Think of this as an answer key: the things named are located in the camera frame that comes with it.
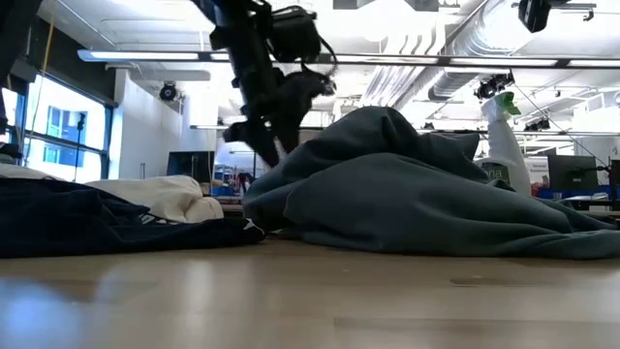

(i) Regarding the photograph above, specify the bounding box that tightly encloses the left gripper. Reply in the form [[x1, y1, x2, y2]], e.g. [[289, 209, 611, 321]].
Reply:
[[222, 67, 339, 169]]

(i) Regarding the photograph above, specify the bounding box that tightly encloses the white garment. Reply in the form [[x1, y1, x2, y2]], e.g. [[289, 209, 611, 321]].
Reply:
[[0, 162, 225, 224]]

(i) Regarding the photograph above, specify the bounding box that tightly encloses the grey-green garment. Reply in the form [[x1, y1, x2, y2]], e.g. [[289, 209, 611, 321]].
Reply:
[[241, 105, 620, 261]]

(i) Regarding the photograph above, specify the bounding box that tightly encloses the black Puma underwear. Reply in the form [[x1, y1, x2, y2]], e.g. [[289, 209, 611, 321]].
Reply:
[[0, 176, 266, 259]]

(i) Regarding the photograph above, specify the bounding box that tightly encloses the dark background monitor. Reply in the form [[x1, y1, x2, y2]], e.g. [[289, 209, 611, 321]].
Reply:
[[167, 150, 216, 183], [547, 154, 599, 191]]

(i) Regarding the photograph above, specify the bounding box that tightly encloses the black ceiling spotlight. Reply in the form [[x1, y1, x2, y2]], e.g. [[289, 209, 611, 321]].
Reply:
[[158, 80, 179, 102]]

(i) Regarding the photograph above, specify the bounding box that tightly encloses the long ceiling light fixture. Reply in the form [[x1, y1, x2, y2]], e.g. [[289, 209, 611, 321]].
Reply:
[[77, 48, 232, 64]]

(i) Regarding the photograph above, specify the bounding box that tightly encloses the black tripod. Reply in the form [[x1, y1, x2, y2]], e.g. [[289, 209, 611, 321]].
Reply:
[[72, 111, 87, 183]]

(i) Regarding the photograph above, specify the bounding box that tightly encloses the blue-framed window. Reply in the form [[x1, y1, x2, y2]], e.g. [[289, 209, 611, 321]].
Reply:
[[0, 72, 115, 183]]

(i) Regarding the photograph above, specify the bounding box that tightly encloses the black ceiling light cluster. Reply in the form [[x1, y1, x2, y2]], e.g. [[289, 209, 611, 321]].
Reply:
[[474, 71, 515, 101]]

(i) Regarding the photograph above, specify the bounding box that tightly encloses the white spray bottle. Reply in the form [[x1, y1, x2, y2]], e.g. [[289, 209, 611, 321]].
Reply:
[[477, 90, 533, 196]]

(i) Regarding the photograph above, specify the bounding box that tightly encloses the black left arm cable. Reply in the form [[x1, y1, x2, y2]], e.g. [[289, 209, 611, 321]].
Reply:
[[299, 36, 340, 77]]

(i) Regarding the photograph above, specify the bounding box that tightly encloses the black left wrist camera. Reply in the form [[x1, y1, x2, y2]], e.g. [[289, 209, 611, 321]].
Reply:
[[269, 4, 324, 64]]

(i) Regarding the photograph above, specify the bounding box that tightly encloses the yellow hanging cable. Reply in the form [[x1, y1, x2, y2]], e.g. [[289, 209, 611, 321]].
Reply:
[[23, 9, 58, 166]]

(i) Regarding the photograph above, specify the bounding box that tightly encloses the white wall sign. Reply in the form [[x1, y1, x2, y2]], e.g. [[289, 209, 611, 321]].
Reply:
[[527, 157, 551, 186]]

